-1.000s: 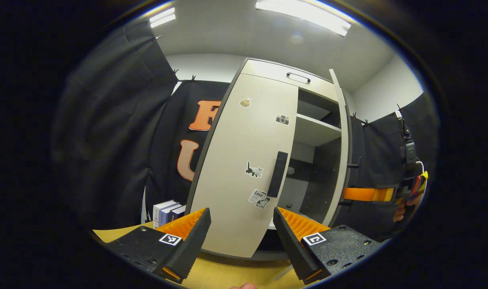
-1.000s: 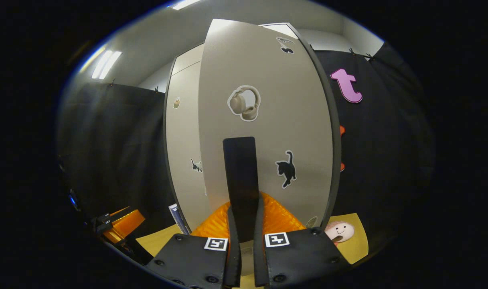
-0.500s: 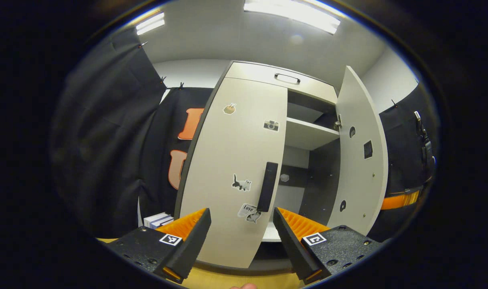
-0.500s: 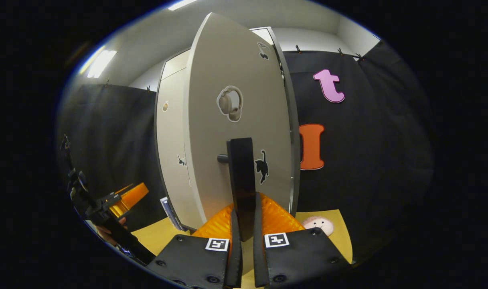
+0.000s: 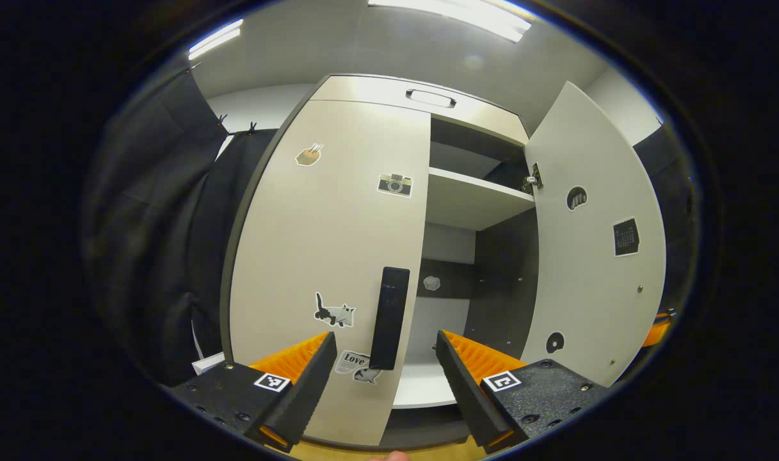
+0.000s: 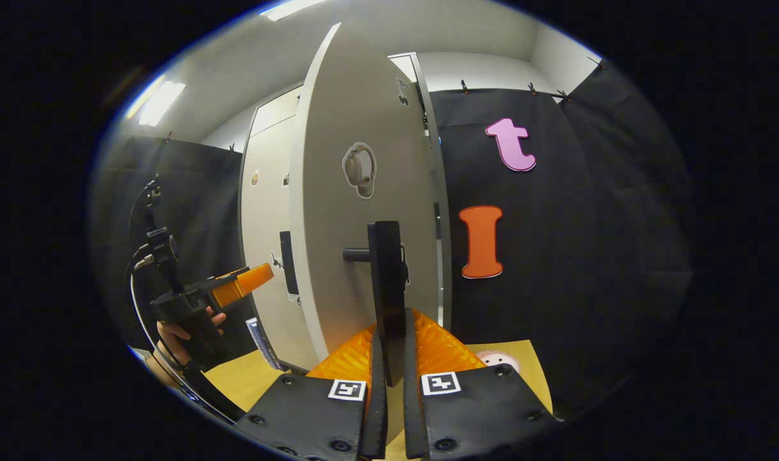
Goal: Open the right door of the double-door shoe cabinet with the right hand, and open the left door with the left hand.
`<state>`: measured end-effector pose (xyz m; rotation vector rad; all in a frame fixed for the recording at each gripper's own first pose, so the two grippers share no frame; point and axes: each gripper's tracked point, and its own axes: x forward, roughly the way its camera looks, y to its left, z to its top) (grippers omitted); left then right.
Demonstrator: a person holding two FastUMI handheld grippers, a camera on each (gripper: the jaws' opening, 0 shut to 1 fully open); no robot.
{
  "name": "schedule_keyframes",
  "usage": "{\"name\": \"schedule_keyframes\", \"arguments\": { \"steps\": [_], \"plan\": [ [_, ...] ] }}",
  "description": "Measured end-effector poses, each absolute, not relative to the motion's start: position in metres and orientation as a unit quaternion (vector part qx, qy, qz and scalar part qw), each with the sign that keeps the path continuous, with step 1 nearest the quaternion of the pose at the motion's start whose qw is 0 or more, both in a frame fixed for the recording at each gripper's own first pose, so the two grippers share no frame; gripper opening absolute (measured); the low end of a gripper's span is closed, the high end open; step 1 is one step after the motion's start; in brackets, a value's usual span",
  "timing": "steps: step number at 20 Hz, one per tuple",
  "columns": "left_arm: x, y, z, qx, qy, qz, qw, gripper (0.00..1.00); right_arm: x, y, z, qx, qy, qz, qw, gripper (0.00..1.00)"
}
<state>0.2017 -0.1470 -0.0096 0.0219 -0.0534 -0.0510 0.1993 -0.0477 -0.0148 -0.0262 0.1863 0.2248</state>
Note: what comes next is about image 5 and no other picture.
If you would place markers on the small white box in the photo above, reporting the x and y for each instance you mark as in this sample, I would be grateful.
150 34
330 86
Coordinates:
208 363

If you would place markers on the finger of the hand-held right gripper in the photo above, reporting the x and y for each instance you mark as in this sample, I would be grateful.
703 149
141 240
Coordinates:
658 330

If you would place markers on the beige double-door shoe cabinet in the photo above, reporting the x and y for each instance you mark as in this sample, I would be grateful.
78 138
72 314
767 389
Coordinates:
498 275

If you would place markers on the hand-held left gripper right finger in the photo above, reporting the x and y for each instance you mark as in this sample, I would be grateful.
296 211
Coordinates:
469 397

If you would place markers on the white cabinet bottom board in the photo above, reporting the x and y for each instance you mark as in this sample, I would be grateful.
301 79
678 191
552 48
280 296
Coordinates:
421 384

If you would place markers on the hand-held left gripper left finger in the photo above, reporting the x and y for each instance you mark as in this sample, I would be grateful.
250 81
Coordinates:
306 397

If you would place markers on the beige cabinet door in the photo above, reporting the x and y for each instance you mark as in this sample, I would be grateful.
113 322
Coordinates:
587 294
325 237

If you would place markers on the white cabinet shelf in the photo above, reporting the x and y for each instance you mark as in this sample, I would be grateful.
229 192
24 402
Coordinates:
466 198

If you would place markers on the narrow ceiling light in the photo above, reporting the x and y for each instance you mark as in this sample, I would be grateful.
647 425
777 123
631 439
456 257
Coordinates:
215 40

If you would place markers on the beige cabinet drawer front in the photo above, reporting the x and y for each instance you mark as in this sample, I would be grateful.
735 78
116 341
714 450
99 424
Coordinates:
363 93

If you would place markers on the metal door hinge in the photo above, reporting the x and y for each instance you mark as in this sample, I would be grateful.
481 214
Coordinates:
534 179

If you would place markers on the black backdrop cloth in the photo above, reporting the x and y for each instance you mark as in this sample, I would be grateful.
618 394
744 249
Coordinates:
159 243

